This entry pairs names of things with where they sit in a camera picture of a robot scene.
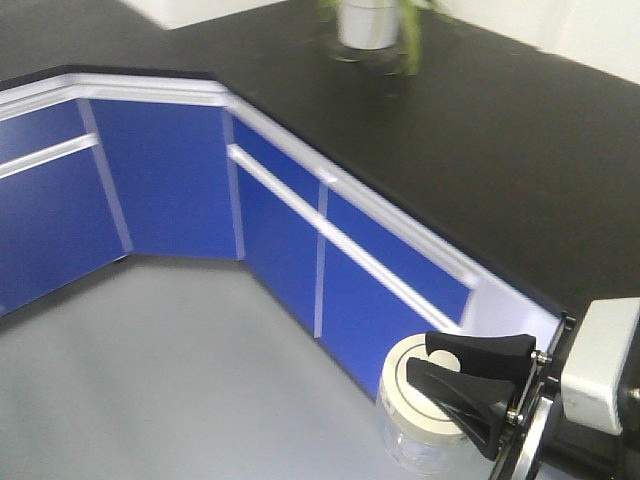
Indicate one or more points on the white potted green plant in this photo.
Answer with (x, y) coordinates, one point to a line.
(384, 34)

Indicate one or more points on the blue lab bench cabinets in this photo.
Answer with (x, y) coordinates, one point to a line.
(98, 167)

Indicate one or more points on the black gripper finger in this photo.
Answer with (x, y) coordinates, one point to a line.
(506, 358)
(477, 406)

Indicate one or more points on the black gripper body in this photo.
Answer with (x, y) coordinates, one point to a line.
(540, 434)

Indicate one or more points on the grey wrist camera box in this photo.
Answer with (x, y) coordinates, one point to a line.
(592, 371)

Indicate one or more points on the glass jar with white lid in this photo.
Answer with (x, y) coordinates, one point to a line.
(418, 435)

